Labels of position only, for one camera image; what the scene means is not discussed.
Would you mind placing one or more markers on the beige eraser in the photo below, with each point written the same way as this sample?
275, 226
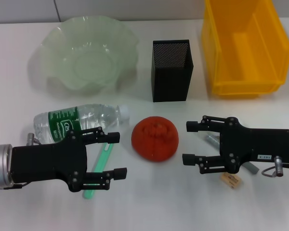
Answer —
231, 180

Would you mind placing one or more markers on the black mesh pen holder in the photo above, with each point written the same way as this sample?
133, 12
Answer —
171, 79

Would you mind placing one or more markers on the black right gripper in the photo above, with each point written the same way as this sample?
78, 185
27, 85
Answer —
255, 144

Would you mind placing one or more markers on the yellow plastic bin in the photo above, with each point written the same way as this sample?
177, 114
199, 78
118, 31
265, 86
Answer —
245, 62

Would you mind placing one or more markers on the grey pen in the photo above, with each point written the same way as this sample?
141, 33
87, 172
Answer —
251, 168

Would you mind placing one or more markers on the green glass fruit plate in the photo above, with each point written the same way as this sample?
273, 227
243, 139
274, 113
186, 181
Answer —
86, 57

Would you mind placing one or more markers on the clear green-label water bottle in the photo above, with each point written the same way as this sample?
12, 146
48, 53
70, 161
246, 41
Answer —
62, 120

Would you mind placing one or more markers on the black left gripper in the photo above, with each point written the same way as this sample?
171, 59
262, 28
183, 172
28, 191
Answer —
45, 161

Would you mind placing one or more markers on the green pen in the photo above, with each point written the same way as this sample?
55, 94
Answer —
101, 156

